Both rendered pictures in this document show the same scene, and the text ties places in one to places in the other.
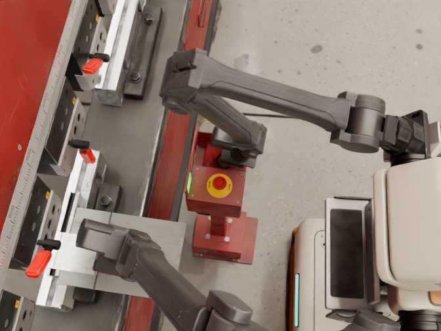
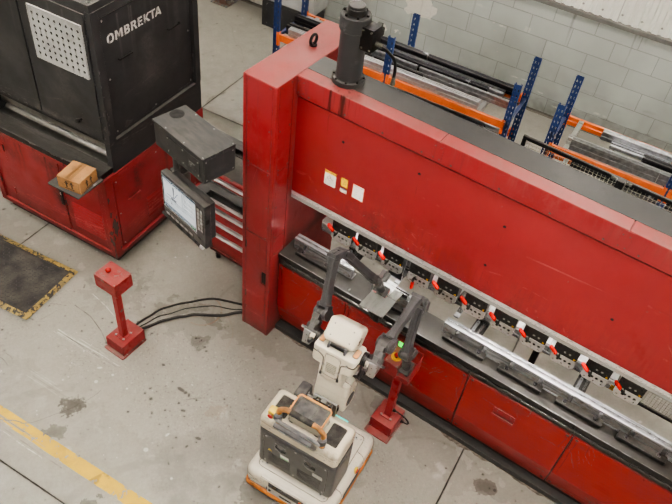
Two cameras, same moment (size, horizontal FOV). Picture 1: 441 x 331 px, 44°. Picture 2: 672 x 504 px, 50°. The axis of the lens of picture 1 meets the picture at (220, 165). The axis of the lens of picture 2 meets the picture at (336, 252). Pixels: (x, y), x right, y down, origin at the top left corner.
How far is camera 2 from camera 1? 3.85 m
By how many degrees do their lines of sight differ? 55
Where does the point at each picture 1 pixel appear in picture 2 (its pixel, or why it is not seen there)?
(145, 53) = (461, 344)
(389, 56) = not seen: outside the picture
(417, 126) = (377, 359)
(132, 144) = (424, 328)
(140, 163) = not seen: hidden behind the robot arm
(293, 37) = not seen: outside the picture
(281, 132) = (433, 483)
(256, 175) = (412, 456)
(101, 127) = (435, 322)
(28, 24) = (434, 250)
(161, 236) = (381, 310)
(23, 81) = (422, 249)
